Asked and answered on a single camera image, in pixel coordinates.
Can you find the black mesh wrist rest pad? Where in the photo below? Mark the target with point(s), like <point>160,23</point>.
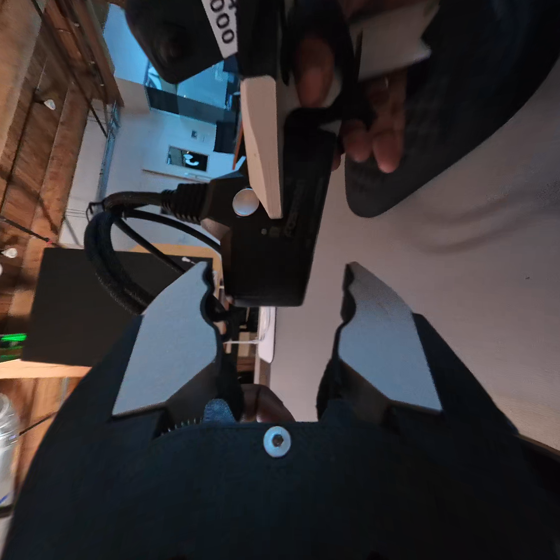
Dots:
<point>459,109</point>

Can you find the person's right hand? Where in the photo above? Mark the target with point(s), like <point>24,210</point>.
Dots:
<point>385,131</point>

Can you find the black wall sign white mark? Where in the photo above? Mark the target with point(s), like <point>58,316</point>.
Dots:
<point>188,158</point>

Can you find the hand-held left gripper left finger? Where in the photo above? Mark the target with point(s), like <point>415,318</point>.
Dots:
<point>175,350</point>

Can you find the green lit sign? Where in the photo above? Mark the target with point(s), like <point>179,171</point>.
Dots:
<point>13,341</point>

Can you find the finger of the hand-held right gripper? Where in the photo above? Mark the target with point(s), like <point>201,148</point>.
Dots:
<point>262,144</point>

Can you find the grey HDMI switch box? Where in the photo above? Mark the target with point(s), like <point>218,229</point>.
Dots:
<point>271,262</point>

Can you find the clear plastic water bottle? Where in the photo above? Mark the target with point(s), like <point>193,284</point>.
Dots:
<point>8,446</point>

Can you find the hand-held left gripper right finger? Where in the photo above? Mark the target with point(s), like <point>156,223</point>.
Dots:
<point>385,350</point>

